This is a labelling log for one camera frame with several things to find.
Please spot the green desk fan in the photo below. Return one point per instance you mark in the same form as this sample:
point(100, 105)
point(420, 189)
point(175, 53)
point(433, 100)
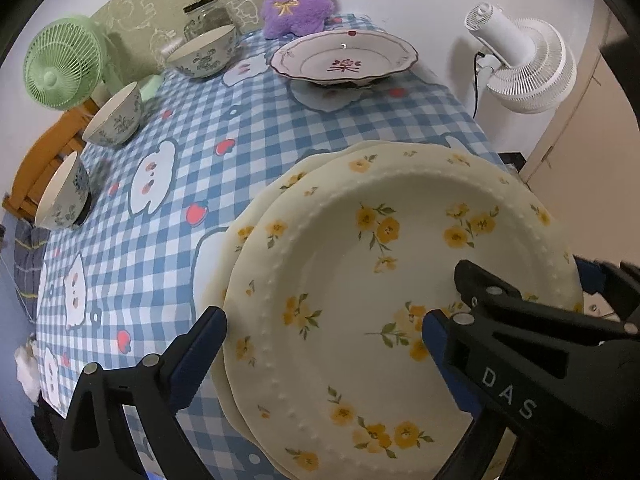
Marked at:
point(60, 60)

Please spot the glass jar with dark lid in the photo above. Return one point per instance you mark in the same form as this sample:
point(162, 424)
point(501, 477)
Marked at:
point(205, 15)

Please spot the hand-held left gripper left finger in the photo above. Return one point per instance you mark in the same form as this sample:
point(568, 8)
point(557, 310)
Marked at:
point(197, 355)

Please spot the white standing fan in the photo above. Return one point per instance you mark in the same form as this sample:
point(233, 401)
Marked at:
point(530, 60)

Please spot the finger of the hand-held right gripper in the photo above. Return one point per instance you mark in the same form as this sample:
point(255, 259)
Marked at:
point(620, 290)
point(500, 355)

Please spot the green patterned wall board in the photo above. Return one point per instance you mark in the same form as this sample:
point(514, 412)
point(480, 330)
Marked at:
point(150, 0)

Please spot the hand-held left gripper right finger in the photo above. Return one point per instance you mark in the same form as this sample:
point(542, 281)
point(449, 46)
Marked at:
point(434, 340)

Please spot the blue checked tablecloth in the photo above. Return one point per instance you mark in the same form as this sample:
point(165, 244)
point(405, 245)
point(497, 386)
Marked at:
point(280, 125)

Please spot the beaded-rim yellow floral plate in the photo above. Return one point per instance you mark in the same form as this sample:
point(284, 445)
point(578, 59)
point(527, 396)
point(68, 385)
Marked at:
point(340, 260)

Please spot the wooden bed headboard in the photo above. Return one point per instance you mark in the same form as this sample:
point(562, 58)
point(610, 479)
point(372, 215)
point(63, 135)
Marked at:
point(45, 155)

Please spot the dark cloth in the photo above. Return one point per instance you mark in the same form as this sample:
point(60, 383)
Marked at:
point(47, 430)

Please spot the blue floral ceramic bowl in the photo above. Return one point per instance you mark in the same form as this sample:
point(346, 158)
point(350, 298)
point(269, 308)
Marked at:
point(115, 115)
point(62, 195)
point(202, 52)

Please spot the crumpled white cloth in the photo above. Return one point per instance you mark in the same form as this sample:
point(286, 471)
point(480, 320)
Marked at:
point(27, 370)

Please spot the scalloped yellow floral plate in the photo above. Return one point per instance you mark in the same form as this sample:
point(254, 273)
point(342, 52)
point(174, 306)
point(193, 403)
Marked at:
point(241, 234)

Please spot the grey plaid pillow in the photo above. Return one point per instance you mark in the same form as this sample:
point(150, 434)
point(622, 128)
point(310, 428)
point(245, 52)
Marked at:
point(30, 260)

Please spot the small white red-patterned plate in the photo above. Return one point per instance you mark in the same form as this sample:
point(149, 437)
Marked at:
point(345, 55)

